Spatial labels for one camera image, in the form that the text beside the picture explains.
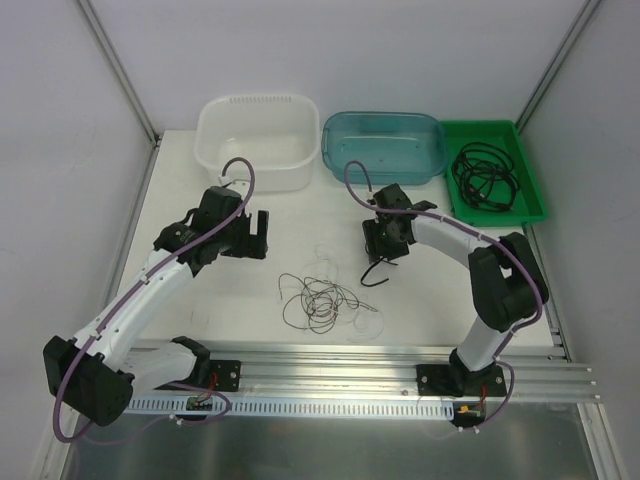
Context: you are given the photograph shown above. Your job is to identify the short black cable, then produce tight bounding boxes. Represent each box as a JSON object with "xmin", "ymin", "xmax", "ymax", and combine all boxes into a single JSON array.
[{"xmin": 359, "ymin": 257, "xmax": 399, "ymax": 289}]

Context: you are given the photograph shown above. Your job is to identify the thin brown white wire tangle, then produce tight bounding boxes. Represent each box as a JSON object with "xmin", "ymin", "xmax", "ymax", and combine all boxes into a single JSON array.
[{"xmin": 277, "ymin": 242, "xmax": 387, "ymax": 344}]

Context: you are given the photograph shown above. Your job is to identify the black USB cable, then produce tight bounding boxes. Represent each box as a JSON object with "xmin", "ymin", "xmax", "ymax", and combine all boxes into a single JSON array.
[
  {"xmin": 451, "ymin": 155, "xmax": 522, "ymax": 214},
  {"xmin": 457, "ymin": 164, "xmax": 516, "ymax": 214}
]

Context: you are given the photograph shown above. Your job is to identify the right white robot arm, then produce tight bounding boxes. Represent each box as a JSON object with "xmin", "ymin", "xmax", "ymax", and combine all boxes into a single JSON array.
[{"xmin": 362, "ymin": 184, "xmax": 549, "ymax": 397}]

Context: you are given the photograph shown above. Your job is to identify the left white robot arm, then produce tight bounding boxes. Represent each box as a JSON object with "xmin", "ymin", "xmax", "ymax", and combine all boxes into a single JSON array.
[{"xmin": 43, "ymin": 187, "xmax": 269, "ymax": 427}]

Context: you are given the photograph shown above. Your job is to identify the teal transparent plastic container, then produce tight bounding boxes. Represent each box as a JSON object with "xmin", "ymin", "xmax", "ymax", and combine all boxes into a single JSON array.
[{"xmin": 321, "ymin": 111, "xmax": 449, "ymax": 185}]

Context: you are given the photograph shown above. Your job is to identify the white plastic tub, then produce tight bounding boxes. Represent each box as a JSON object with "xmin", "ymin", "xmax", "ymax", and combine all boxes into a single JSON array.
[{"xmin": 193, "ymin": 94, "xmax": 321, "ymax": 193}]

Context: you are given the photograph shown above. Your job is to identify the green plastic tray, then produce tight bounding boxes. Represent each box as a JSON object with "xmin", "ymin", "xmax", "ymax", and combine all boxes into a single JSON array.
[{"xmin": 442, "ymin": 120, "xmax": 548, "ymax": 227}]

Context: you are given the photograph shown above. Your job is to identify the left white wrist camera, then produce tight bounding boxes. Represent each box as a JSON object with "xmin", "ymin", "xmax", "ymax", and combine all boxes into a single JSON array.
[{"xmin": 219, "ymin": 176, "xmax": 250, "ymax": 191}]

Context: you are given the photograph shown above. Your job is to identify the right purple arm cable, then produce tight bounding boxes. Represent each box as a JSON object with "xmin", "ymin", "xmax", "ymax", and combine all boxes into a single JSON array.
[{"xmin": 343, "ymin": 160, "xmax": 546, "ymax": 341}]

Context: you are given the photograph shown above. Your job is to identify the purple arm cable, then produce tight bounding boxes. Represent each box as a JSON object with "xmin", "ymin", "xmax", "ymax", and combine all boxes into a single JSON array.
[
  {"xmin": 52, "ymin": 157, "xmax": 257, "ymax": 444},
  {"xmin": 343, "ymin": 160, "xmax": 546, "ymax": 341}
]

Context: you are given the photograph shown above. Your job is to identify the left aluminium frame post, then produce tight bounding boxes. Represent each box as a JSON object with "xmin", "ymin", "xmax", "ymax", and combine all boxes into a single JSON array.
[{"xmin": 73, "ymin": 0, "xmax": 161, "ymax": 147}]

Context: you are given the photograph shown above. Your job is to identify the aluminium frame post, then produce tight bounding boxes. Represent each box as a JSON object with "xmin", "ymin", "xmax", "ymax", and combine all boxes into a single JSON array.
[
  {"xmin": 515, "ymin": 0, "xmax": 604, "ymax": 134},
  {"xmin": 73, "ymin": 0, "xmax": 161, "ymax": 147}
]

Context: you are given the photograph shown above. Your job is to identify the aluminium mounting rail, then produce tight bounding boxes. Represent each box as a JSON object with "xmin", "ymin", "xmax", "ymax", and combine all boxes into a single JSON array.
[{"xmin": 202, "ymin": 341, "xmax": 603, "ymax": 403}]

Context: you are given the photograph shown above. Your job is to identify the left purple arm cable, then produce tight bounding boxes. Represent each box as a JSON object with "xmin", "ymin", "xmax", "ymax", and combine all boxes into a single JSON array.
[{"xmin": 52, "ymin": 157, "xmax": 257, "ymax": 444}]

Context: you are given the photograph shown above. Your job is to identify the white slotted cable duct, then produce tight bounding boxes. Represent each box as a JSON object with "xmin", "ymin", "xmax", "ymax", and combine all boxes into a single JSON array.
[{"xmin": 125, "ymin": 395, "xmax": 454, "ymax": 421}]

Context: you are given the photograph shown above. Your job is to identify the right aluminium frame post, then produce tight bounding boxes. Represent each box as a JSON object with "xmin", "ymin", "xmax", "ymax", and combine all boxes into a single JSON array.
[{"xmin": 515, "ymin": 0, "xmax": 604, "ymax": 134}]

